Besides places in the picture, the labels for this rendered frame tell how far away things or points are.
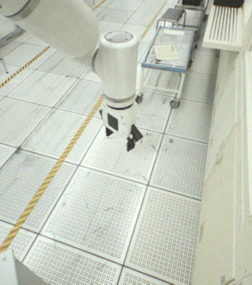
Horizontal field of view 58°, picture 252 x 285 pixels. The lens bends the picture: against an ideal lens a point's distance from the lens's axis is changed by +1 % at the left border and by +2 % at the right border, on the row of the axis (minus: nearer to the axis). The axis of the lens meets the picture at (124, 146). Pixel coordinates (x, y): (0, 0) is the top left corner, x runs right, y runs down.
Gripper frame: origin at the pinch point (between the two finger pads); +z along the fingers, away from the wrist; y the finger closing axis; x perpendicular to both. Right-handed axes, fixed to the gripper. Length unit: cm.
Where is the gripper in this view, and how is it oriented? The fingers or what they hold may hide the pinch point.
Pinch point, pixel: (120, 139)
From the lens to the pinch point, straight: 71.0
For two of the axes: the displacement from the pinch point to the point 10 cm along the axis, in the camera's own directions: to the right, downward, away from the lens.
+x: 6.9, -5.4, 4.8
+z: 0.0, 6.6, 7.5
